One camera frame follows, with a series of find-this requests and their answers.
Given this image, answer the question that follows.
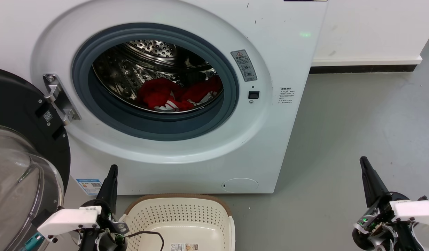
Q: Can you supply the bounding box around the round white filter cover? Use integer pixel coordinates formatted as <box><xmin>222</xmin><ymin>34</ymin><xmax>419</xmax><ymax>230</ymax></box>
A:
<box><xmin>221</xmin><ymin>178</ymin><xmax>259</xmax><ymax>193</ymax></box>

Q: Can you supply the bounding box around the black washer door with glass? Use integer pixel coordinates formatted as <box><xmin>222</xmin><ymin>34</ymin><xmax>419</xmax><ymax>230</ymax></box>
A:
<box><xmin>0</xmin><ymin>67</ymin><xmax>71</xmax><ymax>251</ymax></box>

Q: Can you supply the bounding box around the white front-load washing machine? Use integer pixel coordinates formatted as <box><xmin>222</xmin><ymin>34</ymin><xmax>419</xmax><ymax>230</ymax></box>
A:
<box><xmin>0</xmin><ymin>0</ymin><xmax>329</xmax><ymax>195</ymax></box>

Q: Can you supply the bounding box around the thin black cable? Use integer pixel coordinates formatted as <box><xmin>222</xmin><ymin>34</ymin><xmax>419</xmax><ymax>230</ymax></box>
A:
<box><xmin>127</xmin><ymin>231</ymin><xmax>165</xmax><ymax>251</ymax></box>

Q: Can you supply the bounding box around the red and white garment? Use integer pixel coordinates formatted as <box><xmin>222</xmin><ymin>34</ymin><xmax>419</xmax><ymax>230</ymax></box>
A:
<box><xmin>136</xmin><ymin>75</ymin><xmax>224</xmax><ymax>113</ymax></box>

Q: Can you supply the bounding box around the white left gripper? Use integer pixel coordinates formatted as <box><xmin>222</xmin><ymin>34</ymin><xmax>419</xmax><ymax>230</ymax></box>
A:
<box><xmin>37</xmin><ymin>165</ymin><xmax>130</xmax><ymax>251</ymax></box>

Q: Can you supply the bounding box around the white instruction text label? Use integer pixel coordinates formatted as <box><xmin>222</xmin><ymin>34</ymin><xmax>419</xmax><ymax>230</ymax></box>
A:
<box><xmin>279</xmin><ymin>86</ymin><xmax>296</xmax><ymax>105</ymax></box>

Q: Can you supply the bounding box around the metal door hinge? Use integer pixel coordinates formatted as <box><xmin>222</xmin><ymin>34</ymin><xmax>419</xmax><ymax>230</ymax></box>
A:
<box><xmin>43</xmin><ymin>73</ymin><xmax>81</xmax><ymax>126</ymax></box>

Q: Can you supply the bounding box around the printed label sticker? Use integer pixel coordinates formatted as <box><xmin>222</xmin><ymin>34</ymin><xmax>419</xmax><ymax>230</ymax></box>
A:
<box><xmin>170</xmin><ymin>243</ymin><xmax>198</xmax><ymax>251</ymax></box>

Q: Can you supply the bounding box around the black skirting strip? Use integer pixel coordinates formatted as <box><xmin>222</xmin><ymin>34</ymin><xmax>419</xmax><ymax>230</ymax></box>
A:
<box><xmin>309</xmin><ymin>64</ymin><xmax>418</xmax><ymax>74</ymax></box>

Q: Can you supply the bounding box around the grey rubber door gasket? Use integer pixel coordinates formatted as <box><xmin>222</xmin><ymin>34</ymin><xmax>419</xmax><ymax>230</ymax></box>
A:
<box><xmin>72</xmin><ymin>23</ymin><xmax>240</xmax><ymax>142</ymax></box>

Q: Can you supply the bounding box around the blue energy label sticker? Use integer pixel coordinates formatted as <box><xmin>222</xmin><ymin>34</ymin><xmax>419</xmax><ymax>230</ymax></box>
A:
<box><xmin>76</xmin><ymin>179</ymin><xmax>103</xmax><ymax>196</ymax></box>

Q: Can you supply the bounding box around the cream perforated laundry basket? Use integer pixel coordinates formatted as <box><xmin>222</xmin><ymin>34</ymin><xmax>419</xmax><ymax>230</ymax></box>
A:
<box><xmin>119</xmin><ymin>194</ymin><xmax>236</xmax><ymax>251</ymax></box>

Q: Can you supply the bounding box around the grey warning sticker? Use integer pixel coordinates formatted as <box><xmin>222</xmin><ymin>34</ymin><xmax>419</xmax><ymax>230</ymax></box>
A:
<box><xmin>231</xmin><ymin>49</ymin><xmax>258</xmax><ymax>82</ymax></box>

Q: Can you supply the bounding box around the teal left cable connector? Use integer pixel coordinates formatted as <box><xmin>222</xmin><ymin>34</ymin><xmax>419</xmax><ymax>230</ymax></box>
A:
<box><xmin>25</xmin><ymin>233</ymin><xmax>45</xmax><ymax>251</ymax></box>

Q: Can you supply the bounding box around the stainless steel washing machine drum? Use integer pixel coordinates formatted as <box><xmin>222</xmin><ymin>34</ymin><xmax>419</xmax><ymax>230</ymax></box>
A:
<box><xmin>92</xmin><ymin>39</ymin><xmax>225</xmax><ymax>114</ymax></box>

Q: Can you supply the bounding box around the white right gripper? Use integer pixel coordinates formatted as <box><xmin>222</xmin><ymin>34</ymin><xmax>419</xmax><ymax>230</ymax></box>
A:
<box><xmin>352</xmin><ymin>156</ymin><xmax>429</xmax><ymax>251</ymax></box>

